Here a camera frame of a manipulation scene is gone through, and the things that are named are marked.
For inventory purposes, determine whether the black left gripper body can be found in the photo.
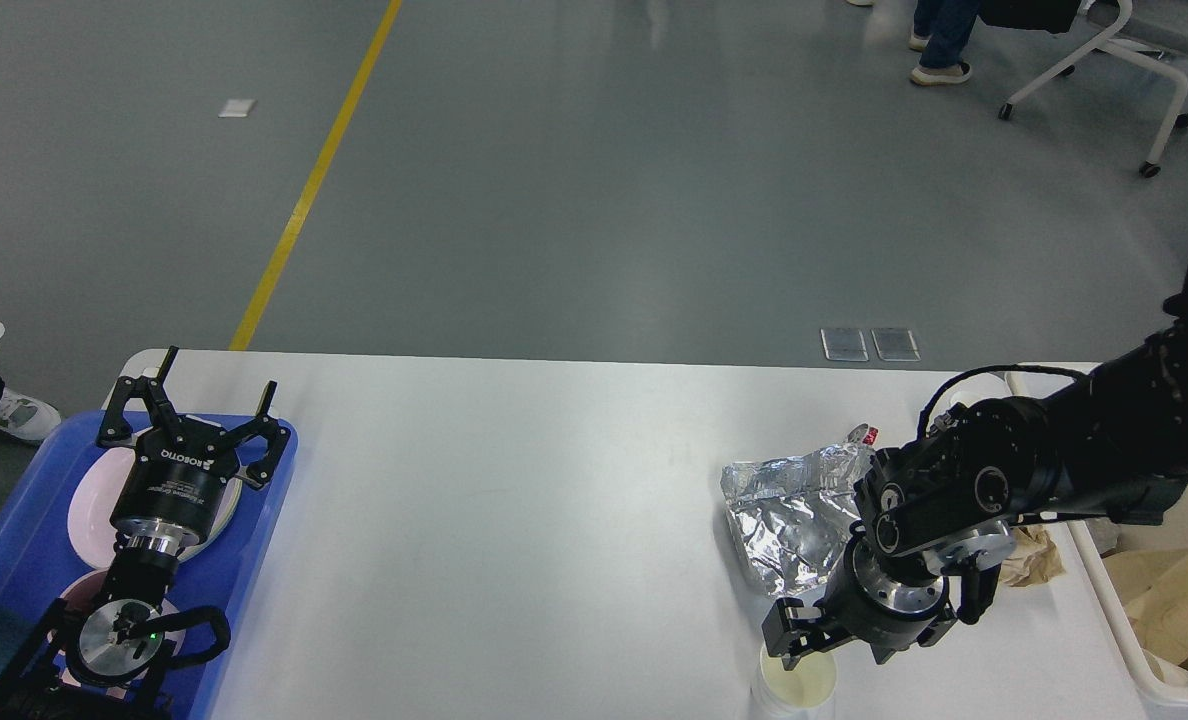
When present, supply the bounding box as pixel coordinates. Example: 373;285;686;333
109;425;242;551

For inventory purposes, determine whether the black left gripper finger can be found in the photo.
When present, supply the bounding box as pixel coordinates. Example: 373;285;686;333
209;380;290;491
93;346;190;453

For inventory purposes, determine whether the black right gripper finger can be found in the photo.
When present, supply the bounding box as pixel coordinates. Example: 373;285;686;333
868;615;958;665
762;596;849;672

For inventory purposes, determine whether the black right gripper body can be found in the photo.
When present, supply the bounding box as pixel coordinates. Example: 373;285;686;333
819;539;955;651

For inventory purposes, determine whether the pink plate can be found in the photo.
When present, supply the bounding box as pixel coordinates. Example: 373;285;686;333
67;425;245;563

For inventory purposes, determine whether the white paper cup front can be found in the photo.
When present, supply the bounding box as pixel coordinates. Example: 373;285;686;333
748;644;838;719

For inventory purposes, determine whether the white paper cup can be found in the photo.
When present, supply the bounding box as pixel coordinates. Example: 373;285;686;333
1142;650;1188;689
748;644;838;719

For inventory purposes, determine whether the brown paper sheet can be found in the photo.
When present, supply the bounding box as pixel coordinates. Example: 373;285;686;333
1102;547;1188;670

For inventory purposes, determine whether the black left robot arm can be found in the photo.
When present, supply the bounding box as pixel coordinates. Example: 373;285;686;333
0;348;297;719

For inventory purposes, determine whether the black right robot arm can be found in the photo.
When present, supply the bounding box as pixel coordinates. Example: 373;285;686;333
762;269;1188;670

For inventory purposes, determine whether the white sneaker at left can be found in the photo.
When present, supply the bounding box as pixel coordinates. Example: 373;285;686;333
0;374;63;446

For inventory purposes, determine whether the crumpled aluminium foil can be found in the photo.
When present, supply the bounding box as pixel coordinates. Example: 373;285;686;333
719;442;874;598

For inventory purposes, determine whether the crumpled brown paper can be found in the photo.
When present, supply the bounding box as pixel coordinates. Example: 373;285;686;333
1000;525;1064;588

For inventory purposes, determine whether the blue plastic tray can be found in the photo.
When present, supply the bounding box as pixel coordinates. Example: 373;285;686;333
0;410;299;720

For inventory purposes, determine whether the clear plastic wrap in bin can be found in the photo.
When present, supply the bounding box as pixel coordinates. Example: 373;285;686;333
1083;518;1123;557

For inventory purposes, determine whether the left metal floor plate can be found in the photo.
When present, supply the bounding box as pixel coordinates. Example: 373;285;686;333
821;327;868;364

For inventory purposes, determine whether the metal floor plate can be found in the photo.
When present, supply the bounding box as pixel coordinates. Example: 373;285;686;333
821;327;868;364
870;327;920;364

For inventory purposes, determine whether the right metal floor plate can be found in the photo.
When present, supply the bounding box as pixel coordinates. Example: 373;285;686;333
870;327;920;364

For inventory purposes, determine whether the cream plastic bin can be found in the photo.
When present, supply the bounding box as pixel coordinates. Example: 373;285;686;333
1068;490;1188;719

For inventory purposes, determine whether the white floor label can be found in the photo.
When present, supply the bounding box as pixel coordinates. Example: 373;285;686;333
216;97;255;119

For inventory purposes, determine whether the person in blue jeans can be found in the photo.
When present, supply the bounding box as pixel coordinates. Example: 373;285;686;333
909;1;982;87

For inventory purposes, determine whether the white office chair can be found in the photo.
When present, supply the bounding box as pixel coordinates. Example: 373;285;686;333
981;1;1188;179

